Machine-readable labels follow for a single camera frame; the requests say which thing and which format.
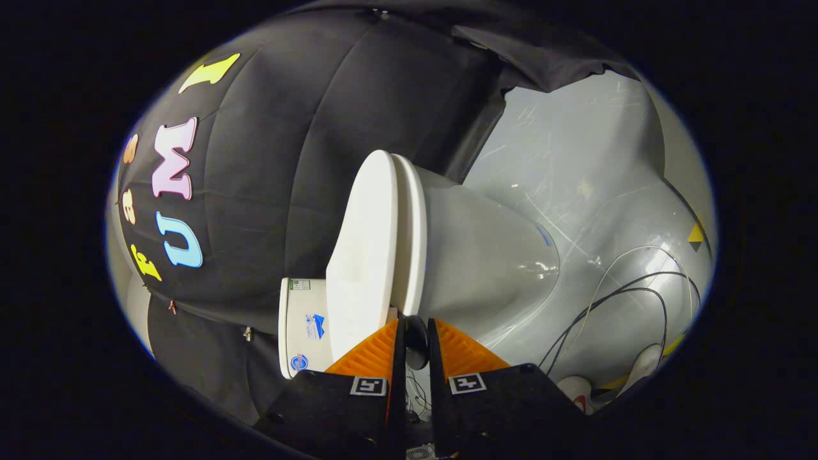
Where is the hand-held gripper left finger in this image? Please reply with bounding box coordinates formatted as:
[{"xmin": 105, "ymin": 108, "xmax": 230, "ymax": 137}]
[{"xmin": 254, "ymin": 318, "xmax": 408, "ymax": 460}]

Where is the white toilet lid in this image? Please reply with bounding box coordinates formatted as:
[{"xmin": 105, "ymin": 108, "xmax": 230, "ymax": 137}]
[{"xmin": 325, "ymin": 149, "xmax": 431, "ymax": 372}]

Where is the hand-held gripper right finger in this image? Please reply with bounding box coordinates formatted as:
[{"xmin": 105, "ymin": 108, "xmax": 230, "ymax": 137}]
[{"xmin": 427, "ymin": 318, "xmax": 587, "ymax": 460}]

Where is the black backdrop cloth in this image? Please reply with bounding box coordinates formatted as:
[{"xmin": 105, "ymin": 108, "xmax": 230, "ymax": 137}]
[{"xmin": 115, "ymin": 0, "xmax": 642, "ymax": 427}]

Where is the white shoe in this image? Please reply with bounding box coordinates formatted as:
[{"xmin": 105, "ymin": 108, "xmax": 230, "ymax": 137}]
[{"xmin": 555, "ymin": 375, "xmax": 596, "ymax": 414}]

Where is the black cable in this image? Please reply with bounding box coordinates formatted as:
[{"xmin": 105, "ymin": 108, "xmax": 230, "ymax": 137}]
[{"xmin": 539, "ymin": 271, "xmax": 702, "ymax": 379}]

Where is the white cable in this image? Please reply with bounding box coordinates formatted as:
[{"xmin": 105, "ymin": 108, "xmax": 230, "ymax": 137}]
[{"xmin": 567, "ymin": 245, "xmax": 695, "ymax": 351}]

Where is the white toilet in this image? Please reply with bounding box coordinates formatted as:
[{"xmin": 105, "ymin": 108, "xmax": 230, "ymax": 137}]
[{"xmin": 278, "ymin": 153, "xmax": 561, "ymax": 380}]

